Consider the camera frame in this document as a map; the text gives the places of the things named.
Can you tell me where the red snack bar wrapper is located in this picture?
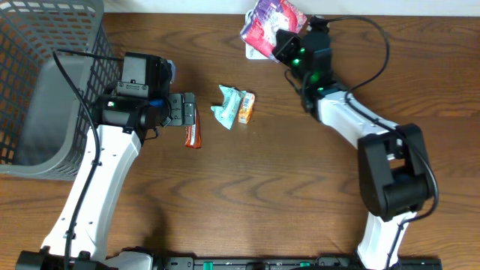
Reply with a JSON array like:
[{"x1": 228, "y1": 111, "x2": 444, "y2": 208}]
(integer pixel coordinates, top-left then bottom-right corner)
[{"x1": 184, "y1": 109, "x2": 202, "y2": 149}]

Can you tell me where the purple sanitary pad pack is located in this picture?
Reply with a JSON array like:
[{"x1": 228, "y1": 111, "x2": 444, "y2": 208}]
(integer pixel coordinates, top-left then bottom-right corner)
[{"x1": 240, "y1": 0, "x2": 307, "y2": 60}]

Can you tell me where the mint green snack wrapper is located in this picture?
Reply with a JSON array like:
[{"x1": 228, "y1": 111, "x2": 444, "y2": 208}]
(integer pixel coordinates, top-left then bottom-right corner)
[{"x1": 211, "y1": 85, "x2": 246, "y2": 130}]

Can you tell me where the orange juice carton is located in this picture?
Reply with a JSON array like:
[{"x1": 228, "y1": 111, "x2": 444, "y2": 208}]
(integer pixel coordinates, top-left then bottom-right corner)
[{"x1": 238, "y1": 92, "x2": 255, "y2": 124}]

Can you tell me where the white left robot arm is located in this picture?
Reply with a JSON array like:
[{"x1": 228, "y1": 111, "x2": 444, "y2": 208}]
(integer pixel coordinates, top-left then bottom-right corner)
[{"x1": 15, "y1": 52, "x2": 197, "y2": 270}]

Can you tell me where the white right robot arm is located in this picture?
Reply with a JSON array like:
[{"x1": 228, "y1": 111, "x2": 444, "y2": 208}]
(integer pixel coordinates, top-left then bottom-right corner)
[{"x1": 272, "y1": 30, "x2": 439, "y2": 269}]

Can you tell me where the white barcode scanner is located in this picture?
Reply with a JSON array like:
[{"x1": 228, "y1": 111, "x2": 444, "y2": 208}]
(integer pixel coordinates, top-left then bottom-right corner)
[{"x1": 240, "y1": 7, "x2": 276, "y2": 61}]

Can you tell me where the grey plastic mesh basket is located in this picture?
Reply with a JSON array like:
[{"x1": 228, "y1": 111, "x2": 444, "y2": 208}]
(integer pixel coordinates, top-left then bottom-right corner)
[{"x1": 1, "y1": 0, "x2": 121, "y2": 181}]

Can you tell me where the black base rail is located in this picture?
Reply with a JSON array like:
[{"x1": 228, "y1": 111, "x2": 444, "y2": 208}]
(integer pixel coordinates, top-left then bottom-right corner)
[{"x1": 154, "y1": 255, "x2": 443, "y2": 270}]

